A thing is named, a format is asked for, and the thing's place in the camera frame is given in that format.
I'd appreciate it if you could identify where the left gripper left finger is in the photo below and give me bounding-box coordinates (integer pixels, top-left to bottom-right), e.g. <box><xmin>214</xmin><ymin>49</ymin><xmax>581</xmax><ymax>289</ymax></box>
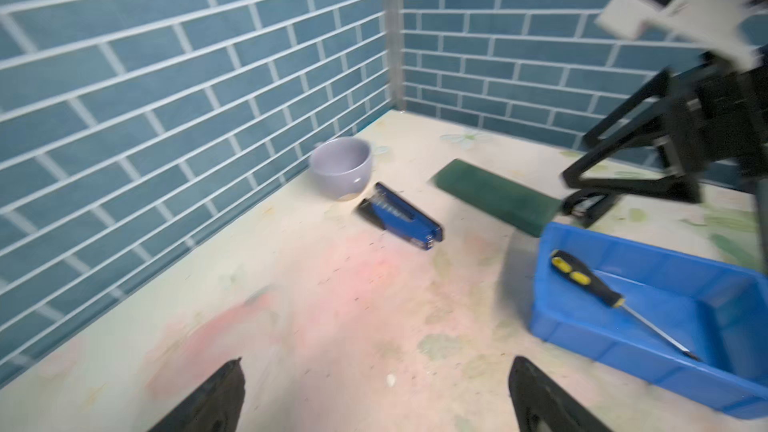
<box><xmin>150</xmin><ymin>358</ymin><xmax>245</xmax><ymax>432</ymax></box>

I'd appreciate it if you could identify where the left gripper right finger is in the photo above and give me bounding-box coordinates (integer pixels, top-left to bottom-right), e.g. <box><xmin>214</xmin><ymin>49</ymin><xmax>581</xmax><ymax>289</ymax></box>
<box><xmin>508</xmin><ymin>356</ymin><xmax>611</xmax><ymax>432</ymax></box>

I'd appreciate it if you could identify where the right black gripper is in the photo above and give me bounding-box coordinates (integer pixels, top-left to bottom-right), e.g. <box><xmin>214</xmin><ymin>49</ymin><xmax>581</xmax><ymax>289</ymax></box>
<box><xmin>561</xmin><ymin>53</ymin><xmax>767</xmax><ymax>228</ymax></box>

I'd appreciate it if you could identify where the black yellow screwdriver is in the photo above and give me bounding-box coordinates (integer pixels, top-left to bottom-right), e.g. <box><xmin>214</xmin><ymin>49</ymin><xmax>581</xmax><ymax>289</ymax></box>
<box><xmin>550</xmin><ymin>249</ymin><xmax>701</xmax><ymax>362</ymax></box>

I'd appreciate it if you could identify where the blue plastic bin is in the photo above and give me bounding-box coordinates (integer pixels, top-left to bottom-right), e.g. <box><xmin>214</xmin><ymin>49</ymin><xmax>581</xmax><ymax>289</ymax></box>
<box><xmin>529</xmin><ymin>223</ymin><xmax>767</xmax><ymax>420</ymax></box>

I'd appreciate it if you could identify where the dark green block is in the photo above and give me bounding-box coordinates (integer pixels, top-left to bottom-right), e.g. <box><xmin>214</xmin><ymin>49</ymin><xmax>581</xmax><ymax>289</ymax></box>
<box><xmin>433</xmin><ymin>159</ymin><xmax>561</xmax><ymax>237</ymax></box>

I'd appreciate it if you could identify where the blue stapler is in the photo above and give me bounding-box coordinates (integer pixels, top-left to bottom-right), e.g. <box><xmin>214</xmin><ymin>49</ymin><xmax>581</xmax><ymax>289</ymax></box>
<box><xmin>356</xmin><ymin>182</ymin><xmax>445</xmax><ymax>250</ymax></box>

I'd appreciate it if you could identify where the lavender ceramic cup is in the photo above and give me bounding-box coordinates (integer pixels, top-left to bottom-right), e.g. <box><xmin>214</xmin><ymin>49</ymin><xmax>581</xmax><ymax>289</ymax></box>
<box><xmin>309</xmin><ymin>137</ymin><xmax>373</xmax><ymax>201</ymax></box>

